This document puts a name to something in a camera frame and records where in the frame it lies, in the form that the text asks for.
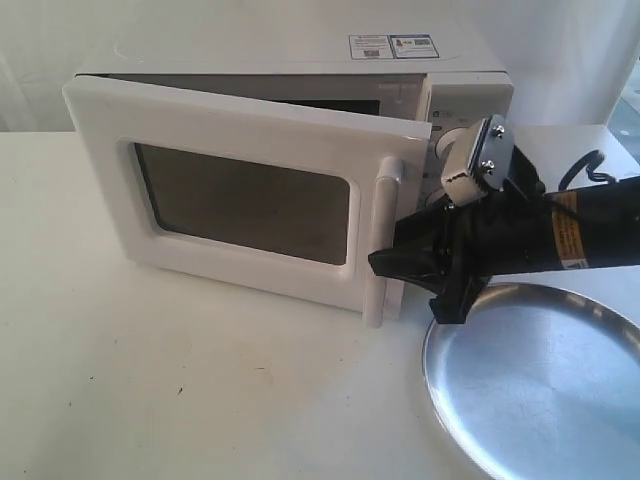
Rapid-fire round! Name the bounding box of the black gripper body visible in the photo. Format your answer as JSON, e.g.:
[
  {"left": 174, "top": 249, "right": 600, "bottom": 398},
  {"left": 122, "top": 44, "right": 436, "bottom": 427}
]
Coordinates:
[{"left": 430, "top": 147, "right": 545, "bottom": 325}]

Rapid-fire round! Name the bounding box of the white microwave door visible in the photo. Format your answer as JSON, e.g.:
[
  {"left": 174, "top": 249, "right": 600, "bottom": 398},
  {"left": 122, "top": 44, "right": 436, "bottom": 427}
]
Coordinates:
[{"left": 64, "top": 76, "right": 431, "bottom": 327}]

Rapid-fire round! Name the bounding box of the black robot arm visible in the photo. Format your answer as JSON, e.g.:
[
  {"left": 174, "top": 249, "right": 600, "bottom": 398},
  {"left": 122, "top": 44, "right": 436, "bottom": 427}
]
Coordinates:
[{"left": 368, "top": 149, "right": 639, "bottom": 324}]

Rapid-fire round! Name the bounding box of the white microwave oven body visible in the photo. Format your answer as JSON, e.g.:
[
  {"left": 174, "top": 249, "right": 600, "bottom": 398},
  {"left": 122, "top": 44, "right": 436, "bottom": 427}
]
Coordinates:
[{"left": 64, "top": 1, "right": 513, "bottom": 142}]

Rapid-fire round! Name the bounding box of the upper white control knob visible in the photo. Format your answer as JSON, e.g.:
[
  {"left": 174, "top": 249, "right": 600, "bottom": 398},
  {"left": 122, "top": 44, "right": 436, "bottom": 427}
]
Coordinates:
[{"left": 435, "top": 128, "right": 465, "bottom": 160}]

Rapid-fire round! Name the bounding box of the round stainless steel tray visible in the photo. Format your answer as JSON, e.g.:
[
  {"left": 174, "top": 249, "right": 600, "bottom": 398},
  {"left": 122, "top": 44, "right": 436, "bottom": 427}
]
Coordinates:
[{"left": 422, "top": 283, "right": 639, "bottom": 479}]

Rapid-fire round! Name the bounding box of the blue white label sticker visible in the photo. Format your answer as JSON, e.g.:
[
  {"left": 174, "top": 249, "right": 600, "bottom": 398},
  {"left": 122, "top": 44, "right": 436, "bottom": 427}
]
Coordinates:
[{"left": 349, "top": 34, "right": 440, "bottom": 60}]

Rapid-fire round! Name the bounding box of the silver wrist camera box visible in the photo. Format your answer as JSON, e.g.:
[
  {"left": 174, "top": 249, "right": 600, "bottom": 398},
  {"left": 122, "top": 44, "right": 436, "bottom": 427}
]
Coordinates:
[{"left": 441, "top": 114, "right": 515, "bottom": 207}]

